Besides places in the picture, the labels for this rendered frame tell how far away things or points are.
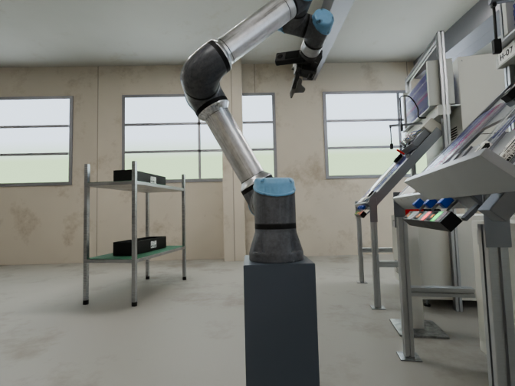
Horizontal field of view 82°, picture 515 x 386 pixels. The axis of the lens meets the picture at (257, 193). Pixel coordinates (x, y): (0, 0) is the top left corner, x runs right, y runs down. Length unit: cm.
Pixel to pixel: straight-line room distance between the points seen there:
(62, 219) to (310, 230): 370
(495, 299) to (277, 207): 52
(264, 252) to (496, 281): 52
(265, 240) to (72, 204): 460
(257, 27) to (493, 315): 92
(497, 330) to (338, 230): 393
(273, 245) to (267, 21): 63
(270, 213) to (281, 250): 10
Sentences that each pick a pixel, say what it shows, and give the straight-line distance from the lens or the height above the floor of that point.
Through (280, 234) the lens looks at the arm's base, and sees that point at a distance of 79.
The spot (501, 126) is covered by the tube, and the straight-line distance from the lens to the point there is 63.
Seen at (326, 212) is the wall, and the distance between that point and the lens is 465.
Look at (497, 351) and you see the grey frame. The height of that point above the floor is 37.
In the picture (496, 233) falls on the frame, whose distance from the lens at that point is 85.
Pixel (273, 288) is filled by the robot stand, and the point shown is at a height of 49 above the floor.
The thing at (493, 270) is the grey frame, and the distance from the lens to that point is 85.
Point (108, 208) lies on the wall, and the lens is 499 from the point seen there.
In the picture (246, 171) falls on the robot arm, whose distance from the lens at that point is 94.
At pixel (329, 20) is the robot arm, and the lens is 116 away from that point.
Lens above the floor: 68
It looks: 4 degrees up
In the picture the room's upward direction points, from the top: 1 degrees counter-clockwise
